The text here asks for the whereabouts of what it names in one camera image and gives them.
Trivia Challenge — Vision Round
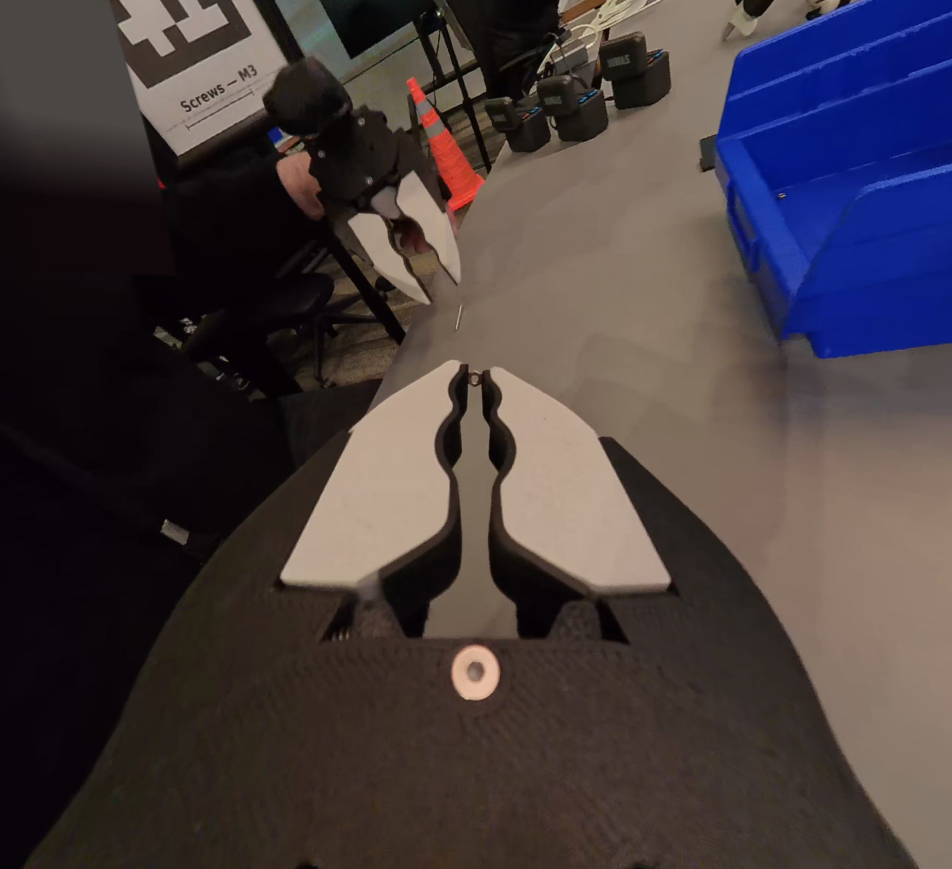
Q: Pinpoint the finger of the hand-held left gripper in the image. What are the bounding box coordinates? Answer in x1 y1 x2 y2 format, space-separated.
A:
394 173 463 287
347 209 434 305

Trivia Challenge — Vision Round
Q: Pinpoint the grey power adapter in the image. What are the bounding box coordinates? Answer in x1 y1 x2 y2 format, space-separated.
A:
554 28 600 68

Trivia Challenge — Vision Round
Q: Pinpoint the black office chair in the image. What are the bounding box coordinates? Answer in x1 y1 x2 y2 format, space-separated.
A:
152 270 406 394

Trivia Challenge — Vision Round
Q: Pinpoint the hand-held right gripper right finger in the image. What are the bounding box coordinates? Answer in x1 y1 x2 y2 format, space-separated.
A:
479 367 673 632

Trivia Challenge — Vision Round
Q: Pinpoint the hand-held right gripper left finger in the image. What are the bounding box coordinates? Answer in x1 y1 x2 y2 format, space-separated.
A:
279 361 473 622

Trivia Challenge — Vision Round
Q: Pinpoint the black easel stand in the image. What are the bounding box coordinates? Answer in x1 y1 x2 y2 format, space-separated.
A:
413 0 493 175

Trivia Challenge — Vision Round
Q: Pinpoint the white sign with black pattern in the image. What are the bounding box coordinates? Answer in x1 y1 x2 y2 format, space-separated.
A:
78 0 293 157

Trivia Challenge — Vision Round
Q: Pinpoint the blue plastic bin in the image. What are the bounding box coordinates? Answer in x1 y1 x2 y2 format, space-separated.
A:
714 0 952 359

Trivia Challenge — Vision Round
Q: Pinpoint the orange traffic cone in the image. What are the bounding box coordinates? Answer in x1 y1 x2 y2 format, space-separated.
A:
405 76 486 212

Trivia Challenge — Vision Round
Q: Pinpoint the person's left forearm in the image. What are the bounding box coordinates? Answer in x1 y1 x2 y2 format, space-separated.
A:
167 140 313 275

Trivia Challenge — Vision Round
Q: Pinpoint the person's left hand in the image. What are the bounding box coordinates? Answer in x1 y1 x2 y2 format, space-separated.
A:
277 153 330 220

